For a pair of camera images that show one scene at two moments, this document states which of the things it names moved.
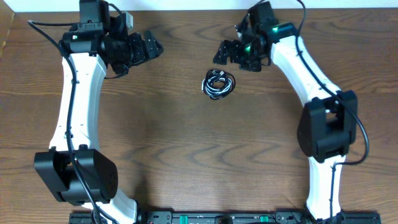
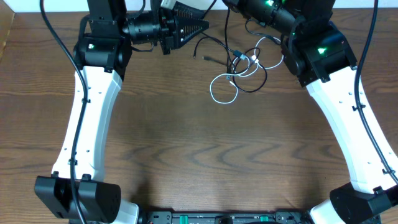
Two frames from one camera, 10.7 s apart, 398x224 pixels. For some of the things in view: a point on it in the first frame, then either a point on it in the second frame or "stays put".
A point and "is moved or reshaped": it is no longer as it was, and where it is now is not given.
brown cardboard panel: (7, 15) stays put
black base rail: (230, 218) stays put
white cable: (207, 85) is moved or reshaped
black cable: (218, 83) -> (265, 71)
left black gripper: (137, 40) -> (170, 31)
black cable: (217, 84) -> (232, 51)
